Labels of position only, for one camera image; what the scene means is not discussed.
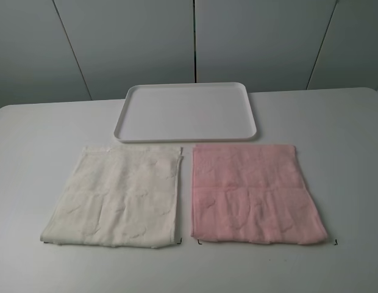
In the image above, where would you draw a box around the white rectangular plastic tray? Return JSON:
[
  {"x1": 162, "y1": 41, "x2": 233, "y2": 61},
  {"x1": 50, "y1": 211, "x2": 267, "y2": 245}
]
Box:
[{"x1": 113, "y1": 82, "x2": 257, "y2": 143}]

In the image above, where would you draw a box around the white textured towel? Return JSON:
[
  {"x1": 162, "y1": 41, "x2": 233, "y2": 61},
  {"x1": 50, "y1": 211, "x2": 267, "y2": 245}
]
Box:
[{"x1": 40, "y1": 145, "x2": 182, "y2": 248}]

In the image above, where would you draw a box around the pink textured towel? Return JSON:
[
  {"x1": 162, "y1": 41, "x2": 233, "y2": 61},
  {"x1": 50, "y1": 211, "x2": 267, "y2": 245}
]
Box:
[{"x1": 191, "y1": 144, "x2": 328, "y2": 245}]

